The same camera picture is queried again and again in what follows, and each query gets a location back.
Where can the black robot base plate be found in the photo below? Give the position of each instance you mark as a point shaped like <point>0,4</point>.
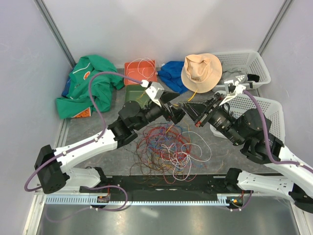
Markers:
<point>167,188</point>

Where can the near white plastic basket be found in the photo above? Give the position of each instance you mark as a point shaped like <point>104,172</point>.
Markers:
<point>272,110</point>

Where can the white plastic basket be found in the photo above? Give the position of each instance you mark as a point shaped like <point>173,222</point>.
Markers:
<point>249,61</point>
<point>272,110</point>

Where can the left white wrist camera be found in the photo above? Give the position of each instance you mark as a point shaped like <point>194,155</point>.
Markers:
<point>154,90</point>

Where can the light blue cable duct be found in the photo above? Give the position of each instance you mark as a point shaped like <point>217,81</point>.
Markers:
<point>97,201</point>

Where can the green plastic tray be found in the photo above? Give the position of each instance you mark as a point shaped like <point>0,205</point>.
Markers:
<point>136,94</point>

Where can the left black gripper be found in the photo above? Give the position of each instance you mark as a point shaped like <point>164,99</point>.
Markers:
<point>177,113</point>

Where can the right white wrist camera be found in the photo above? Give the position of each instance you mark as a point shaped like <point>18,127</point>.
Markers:
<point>232,88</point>

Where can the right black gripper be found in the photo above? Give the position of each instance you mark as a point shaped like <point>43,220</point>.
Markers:
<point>200,109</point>

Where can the left aluminium frame post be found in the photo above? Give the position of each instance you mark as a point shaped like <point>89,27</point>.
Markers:
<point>55,31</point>

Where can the aluminium frame post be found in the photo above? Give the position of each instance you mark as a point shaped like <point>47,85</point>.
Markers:
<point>286,5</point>
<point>55,31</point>

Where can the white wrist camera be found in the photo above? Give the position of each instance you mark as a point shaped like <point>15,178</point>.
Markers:
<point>154,90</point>
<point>232,88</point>

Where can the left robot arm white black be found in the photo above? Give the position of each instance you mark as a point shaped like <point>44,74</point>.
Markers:
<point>56,168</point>

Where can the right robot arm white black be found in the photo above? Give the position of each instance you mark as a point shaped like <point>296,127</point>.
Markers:
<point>251,132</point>

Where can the green jacket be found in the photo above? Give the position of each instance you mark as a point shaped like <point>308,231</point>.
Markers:
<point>76,97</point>

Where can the far white plastic basket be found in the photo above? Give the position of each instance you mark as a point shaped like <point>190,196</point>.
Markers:
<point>249,61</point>

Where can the grey adidas garment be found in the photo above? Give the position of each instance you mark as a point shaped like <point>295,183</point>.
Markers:
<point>237,74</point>

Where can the orange plastic tray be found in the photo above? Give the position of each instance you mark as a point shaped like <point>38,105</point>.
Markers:
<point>141,69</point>

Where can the peach bucket hat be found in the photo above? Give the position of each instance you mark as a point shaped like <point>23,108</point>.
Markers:
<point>201,72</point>

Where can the blue cloth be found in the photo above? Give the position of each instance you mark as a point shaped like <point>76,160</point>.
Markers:
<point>170,74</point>

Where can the right aluminium frame post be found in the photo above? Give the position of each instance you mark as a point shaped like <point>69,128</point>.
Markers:
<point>286,5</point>

